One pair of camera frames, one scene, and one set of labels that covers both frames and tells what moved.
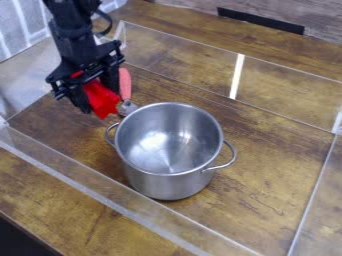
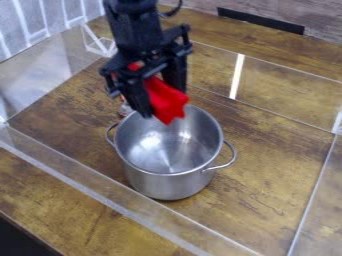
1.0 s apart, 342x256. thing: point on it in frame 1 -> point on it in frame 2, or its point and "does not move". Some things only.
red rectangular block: [103, 101] -> [167, 102]
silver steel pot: [171, 145] does not move
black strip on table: [261, 20] does not move
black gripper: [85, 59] -> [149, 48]
